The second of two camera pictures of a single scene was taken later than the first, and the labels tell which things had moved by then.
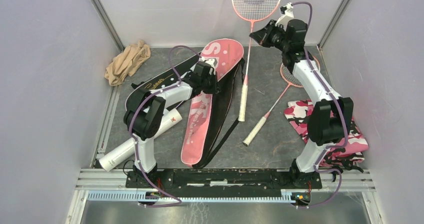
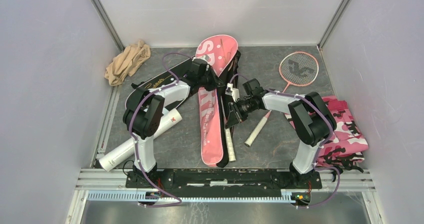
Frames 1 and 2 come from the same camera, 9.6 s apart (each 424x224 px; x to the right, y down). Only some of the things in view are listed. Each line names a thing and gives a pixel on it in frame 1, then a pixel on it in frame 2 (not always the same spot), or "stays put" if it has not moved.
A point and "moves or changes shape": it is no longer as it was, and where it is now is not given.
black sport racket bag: (165, 79) stays put
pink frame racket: (288, 75) stays put
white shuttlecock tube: (127, 151) stays put
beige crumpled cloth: (127, 63) stays put
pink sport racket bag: (209, 127) moves or changes shape
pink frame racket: (254, 2) → (231, 154)
